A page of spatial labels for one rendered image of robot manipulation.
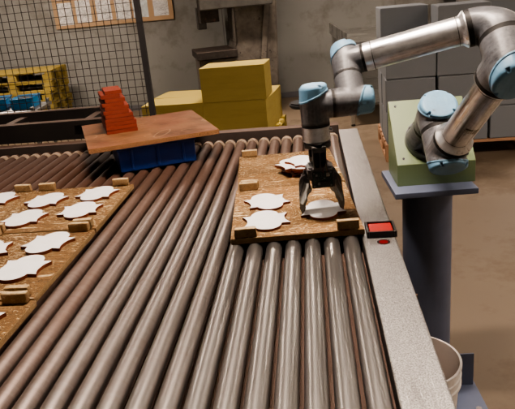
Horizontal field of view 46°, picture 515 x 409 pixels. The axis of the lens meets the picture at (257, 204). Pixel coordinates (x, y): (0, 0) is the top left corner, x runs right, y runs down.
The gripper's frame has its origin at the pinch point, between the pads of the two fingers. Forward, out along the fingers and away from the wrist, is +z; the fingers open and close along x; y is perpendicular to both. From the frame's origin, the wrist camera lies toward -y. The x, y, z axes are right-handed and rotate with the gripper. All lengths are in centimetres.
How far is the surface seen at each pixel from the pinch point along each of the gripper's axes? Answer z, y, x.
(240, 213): 0.3, -3.7, -23.4
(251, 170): 0, -47, -21
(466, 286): 96, -122, 79
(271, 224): -0.4, 8.7, -14.6
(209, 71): 11, -449, -68
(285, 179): 0.6, -33.0, -9.3
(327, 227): 0.9, 12.2, 0.1
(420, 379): 3, 77, 9
